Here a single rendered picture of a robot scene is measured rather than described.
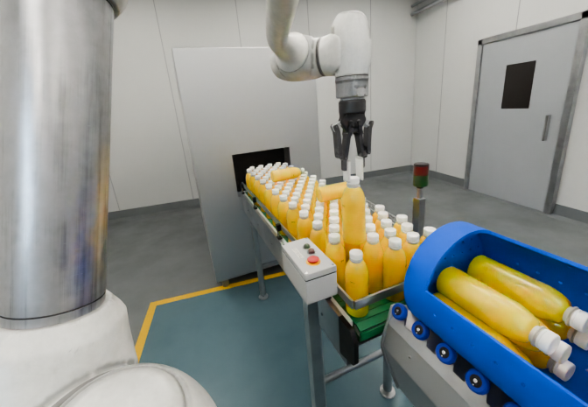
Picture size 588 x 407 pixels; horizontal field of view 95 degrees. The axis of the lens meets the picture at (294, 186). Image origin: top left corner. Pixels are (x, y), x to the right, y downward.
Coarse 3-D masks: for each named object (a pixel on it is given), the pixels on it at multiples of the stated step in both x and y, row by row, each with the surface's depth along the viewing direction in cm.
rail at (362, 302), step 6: (402, 282) 86; (390, 288) 84; (396, 288) 85; (402, 288) 86; (372, 294) 82; (378, 294) 82; (384, 294) 83; (390, 294) 84; (354, 300) 80; (360, 300) 80; (366, 300) 81; (372, 300) 82; (378, 300) 83; (354, 306) 80; (360, 306) 81
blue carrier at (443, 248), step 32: (448, 224) 67; (416, 256) 65; (448, 256) 70; (512, 256) 67; (544, 256) 58; (416, 288) 63; (576, 288) 57; (448, 320) 56; (480, 352) 50; (512, 352) 45; (576, 352) 57; (512, 384) 46; (544, 384) 41; (576, 384) 54
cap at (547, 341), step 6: (546, 330) 47; (540, 336) 47; (546, 336) 46; (552, 336) 46; (558, 336) 46; (540, 342) 47; (546, 342) 46; (552, 342) 46; (558, 342) 47; (540, 348) 47; (546, 348) 46; (552, 348) 47
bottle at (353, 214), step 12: (348, 192) 81; (360, 192) 81; (348, 204) 81; (360, 204) 81; (348, 216) 82; (360, 216) 82; (348, 228) 84; (360, 228) 83; (348, 240) 85; (360, 240) 84
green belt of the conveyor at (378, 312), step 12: (288, 240) 136; (336, 300) 92; (384, 300) 90; (372, 312) 85; (384, 312) 85; (360, 324) 82; (372, 324) 82; (384, 324) 83; (360, 336) 80; (372, 336) 83
